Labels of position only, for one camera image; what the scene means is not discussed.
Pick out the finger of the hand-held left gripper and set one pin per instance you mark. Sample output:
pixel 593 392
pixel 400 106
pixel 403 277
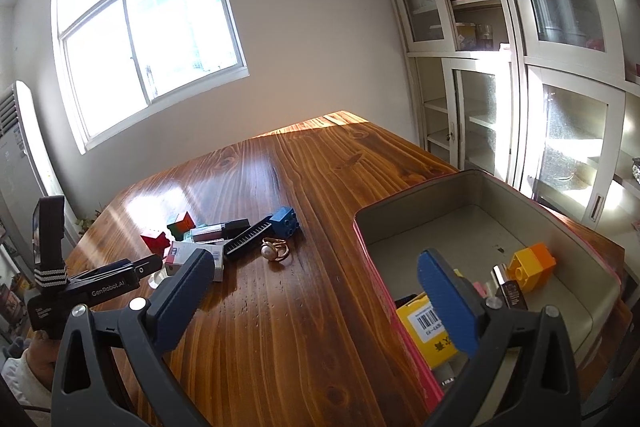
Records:
pixel 142 264

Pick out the brown serum bottle gold cap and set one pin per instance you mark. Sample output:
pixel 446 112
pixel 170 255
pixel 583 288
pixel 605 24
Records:
pixel 512 294

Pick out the person's left hand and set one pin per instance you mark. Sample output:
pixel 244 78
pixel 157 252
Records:
pixel 40 352

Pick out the white paper roll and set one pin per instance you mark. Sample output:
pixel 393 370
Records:
pixel 565 12

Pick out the white blue medicine box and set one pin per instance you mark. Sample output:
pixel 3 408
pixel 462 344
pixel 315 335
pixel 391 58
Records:
pixel 180 253

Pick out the pink tin box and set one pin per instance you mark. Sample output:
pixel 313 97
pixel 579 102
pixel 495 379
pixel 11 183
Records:
pixel 450 227

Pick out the green red building block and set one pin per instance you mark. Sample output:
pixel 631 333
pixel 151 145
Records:
pixel 180 227

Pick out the dark red lip gloss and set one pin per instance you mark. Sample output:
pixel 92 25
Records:
pixel 215 233

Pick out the wooden desktop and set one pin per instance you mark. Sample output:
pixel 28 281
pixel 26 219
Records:
pixel 300 332

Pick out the black comb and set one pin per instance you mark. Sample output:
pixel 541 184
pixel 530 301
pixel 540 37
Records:
pixel 247 238

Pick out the glass jar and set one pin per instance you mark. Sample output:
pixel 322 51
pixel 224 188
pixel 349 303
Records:
pixel 484 37

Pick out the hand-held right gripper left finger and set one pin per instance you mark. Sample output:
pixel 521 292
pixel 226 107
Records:
pixel 180 297

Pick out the blue building block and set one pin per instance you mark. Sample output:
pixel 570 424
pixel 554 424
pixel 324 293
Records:
pixel 286 222

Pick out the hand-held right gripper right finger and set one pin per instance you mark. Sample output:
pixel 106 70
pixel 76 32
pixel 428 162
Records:
pixel 450 302

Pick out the white round lid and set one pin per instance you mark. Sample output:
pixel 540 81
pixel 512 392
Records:
pixel 157 281

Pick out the yellow orange building block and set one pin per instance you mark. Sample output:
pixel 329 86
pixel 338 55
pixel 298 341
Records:
pixel 530 264

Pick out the crumpled foil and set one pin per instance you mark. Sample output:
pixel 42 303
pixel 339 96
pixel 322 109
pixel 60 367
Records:
pixel 636 168

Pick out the yellow white ointment box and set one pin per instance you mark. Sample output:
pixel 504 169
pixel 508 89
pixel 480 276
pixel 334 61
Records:
pixel 425 327

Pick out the person's left forearm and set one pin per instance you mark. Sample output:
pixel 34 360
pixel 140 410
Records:
pixel 20 377

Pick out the white standing air conditioner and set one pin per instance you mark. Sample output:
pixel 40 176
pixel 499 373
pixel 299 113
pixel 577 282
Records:
pixel 20 167

